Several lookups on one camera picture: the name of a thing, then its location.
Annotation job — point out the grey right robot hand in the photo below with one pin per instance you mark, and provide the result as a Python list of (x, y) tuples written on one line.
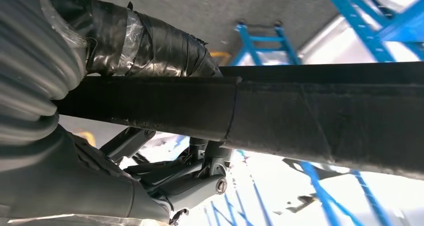
[(66, 184)]

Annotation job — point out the blue metal shelf rack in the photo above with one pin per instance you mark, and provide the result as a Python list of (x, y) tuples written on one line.
[(265, 39), (407, 25)]

